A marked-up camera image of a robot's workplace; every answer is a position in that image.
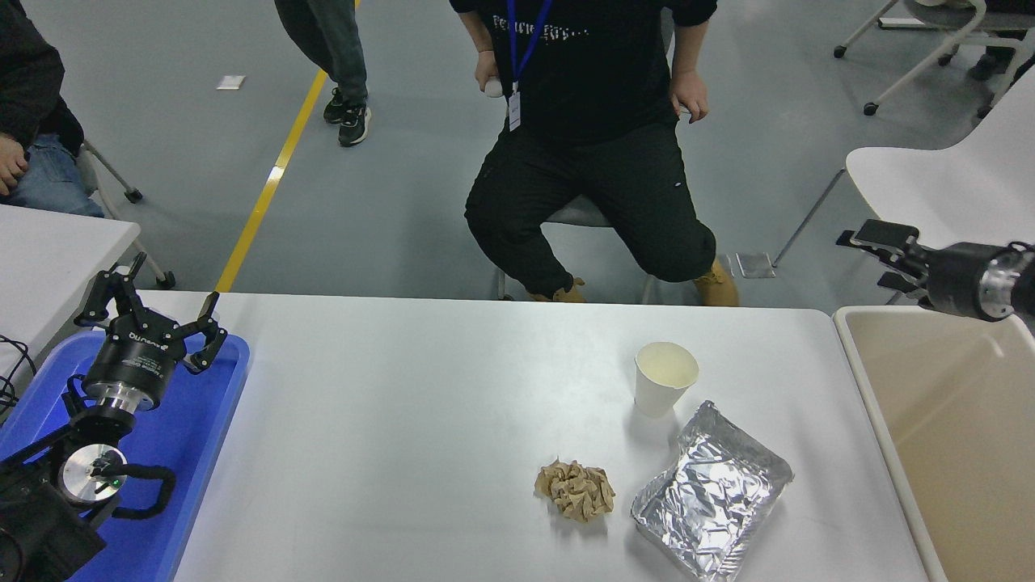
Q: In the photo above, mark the white shell chair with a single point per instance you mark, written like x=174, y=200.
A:
x=954, y=194

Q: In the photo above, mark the white-framed rolling chair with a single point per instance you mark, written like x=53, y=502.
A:
x=954, y=16

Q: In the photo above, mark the person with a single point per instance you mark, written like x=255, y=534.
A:
x=590, y=178
x=988, y=66
x=32, y=81
x=340, y=40

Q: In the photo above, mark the white side table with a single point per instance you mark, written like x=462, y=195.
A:
x=48, y=267

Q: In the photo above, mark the white paper cup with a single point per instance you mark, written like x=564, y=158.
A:
x=659, y=396

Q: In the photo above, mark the silver foil tray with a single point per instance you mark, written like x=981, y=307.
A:
x=711, y=493

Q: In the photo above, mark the blue plastic tray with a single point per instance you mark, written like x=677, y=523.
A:
x=194, y=453

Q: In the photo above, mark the chair with caster legs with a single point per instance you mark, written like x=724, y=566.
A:
x=166, y=280

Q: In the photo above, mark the tan paper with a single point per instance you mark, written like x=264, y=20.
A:
x=574, y=489

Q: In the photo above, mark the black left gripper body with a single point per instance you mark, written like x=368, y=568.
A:
x=133, y=360

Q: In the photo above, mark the person's right hand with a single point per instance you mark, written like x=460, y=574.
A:
x=11, y=162
x=485, y=65

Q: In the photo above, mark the large pale bin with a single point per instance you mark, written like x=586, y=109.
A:
x=954, y=453

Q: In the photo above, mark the silver floor plate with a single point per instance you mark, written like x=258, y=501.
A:
x=756, y=266

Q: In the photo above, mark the person's left hand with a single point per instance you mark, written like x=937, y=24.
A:
x=689, y=93

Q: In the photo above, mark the grey padded office chair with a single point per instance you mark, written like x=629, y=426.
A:
x=578, y=214

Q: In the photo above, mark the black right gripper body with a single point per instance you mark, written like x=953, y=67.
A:
x=954, y=279

